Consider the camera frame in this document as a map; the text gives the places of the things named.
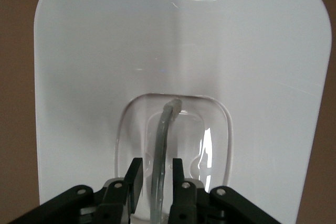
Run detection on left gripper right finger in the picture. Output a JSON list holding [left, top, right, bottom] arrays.
[[169, 157, 279, 224]]

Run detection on white box lid grey latches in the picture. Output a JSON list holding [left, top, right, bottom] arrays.
[[33, 0, 332, 224]]

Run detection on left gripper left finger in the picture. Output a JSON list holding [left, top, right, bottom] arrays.
[[10, 157, 144, 224]]

